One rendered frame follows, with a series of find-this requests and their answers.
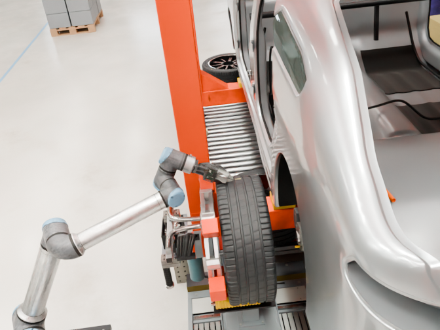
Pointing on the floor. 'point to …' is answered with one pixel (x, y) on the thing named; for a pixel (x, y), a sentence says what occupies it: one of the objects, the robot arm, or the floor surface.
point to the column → (182, 272)
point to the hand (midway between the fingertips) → (230, 178)
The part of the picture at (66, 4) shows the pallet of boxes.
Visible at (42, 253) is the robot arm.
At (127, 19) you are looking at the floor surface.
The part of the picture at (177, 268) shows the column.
